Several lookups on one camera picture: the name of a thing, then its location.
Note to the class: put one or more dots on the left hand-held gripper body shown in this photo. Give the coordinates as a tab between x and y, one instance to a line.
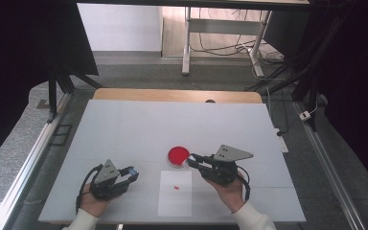
107	185

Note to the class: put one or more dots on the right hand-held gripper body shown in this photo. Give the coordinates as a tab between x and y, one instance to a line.
222	169

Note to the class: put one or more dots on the blue stamp cap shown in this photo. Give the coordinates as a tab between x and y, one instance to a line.
133	172

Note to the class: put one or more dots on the round red ink pad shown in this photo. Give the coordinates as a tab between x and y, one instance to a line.
178	155

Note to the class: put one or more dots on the person's left hand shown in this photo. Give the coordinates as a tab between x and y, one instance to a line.
92	204

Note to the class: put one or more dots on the person's right hand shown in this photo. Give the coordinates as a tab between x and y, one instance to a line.
231	193

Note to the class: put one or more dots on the white foam board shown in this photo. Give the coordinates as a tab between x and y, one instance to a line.
124	127

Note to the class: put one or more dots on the white paper sheet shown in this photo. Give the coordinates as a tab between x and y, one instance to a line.
175	201

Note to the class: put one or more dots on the wooden table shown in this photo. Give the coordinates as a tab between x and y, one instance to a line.
172	95

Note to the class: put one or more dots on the small white adapter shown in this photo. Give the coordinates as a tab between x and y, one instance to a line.
305	115

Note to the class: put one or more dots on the black metal stand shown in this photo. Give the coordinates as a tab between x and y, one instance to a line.
52	96
306	83

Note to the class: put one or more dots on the black curtain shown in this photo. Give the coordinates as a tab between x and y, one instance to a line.
12	48
357	64

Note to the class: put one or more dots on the aluminium floor rail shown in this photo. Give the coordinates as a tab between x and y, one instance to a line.
329	166
28	163

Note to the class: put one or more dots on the white desk frame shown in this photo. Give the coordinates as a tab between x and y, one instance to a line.
223	27

